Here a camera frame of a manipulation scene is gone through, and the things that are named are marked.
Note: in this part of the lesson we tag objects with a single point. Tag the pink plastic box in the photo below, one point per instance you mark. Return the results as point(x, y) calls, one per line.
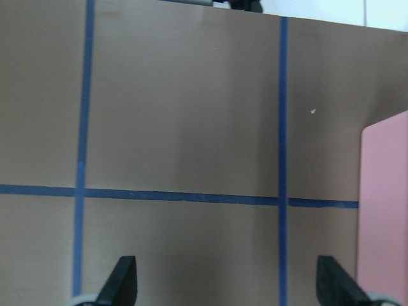
point(382, 213)

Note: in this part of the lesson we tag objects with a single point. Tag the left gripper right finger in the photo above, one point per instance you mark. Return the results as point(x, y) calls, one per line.
point(335, 287)

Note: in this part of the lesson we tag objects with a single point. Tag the black power adapter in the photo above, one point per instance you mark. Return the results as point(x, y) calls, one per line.
point(243, 5)

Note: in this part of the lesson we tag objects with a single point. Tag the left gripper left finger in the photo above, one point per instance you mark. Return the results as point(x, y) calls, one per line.
point(120, 289)

